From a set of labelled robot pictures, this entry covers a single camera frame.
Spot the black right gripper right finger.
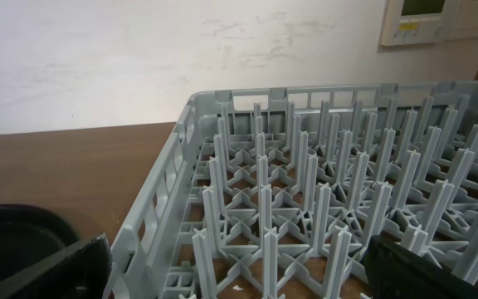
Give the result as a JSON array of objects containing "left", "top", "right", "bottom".
[{"left": 363, "top": 235, "right": 478, "bottom": 299}]

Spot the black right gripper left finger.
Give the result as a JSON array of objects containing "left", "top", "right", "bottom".
[{"left": 0, "top": 233, "right": 112, "bottom": 299}]

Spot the grey dishwasher rack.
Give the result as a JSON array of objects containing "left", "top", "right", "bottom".
[{"left": 103, "top": 81, "right": 478, "bottom": 298}]

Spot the round black tray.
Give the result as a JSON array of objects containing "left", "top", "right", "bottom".
[{"left": 0, "top": 204, "right": 80, "bottom": 281}]

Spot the beige wall thermostat panel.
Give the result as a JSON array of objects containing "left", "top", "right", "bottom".
[{"left": 379, "top": 0, "right": 478, "bottom": 47}]

